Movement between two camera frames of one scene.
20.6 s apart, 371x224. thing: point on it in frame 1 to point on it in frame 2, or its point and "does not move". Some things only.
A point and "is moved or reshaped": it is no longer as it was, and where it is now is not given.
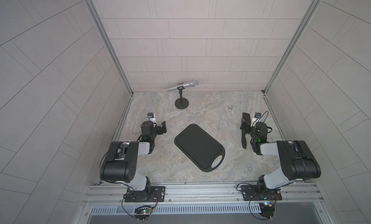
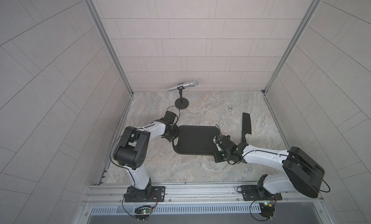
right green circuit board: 268,209 does not move
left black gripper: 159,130 to 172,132
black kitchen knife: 246,119 does not move
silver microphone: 194,83 does not move
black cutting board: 200,147 is moved or reshaped
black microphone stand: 181,103 does not move
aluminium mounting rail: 205,194 does not move
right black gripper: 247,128 to 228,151
